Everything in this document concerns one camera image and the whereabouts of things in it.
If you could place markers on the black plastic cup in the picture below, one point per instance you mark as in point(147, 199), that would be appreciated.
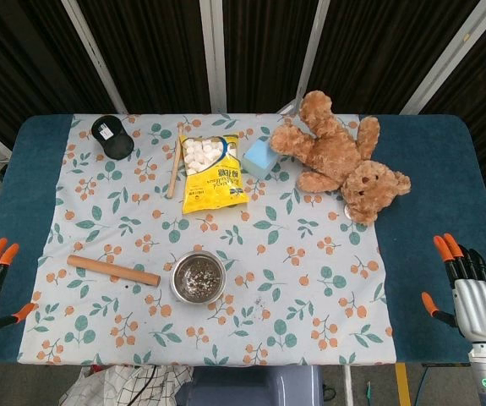
point(109, 135)

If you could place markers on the wooden rolling pin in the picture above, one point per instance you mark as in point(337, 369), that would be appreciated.
point(111, 270)

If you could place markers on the floral tablecloth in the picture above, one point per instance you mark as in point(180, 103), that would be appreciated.
point(268, 262)

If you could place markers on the thin wooden stick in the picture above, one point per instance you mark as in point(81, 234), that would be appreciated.
point(175, 165)

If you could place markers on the white checkered cloth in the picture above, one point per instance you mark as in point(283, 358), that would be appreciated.
point(120, 387)

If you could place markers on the blue sponge block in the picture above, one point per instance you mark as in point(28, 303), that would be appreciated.
point(259, 158)

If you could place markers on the teal table cover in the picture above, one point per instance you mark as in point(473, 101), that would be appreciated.
point(428, 169)

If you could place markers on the yellow marshmallow bag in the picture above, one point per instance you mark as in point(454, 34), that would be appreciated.
point(215, 182)

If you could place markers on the steel bowl with crushed nuts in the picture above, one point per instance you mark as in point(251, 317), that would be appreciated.
point(198, 277)

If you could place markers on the grey-blue robot torso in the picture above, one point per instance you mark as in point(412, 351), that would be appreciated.
point(251, 387)

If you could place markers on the white frame bar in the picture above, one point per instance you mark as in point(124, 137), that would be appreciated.
point(445, 63)
point(94, 55)
point(214, 55)
point(306, 55)

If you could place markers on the brown teddy bear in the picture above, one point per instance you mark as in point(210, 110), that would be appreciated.
point(335, 148)

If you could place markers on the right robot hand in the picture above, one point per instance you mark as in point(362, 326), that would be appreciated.
point(479, 308)

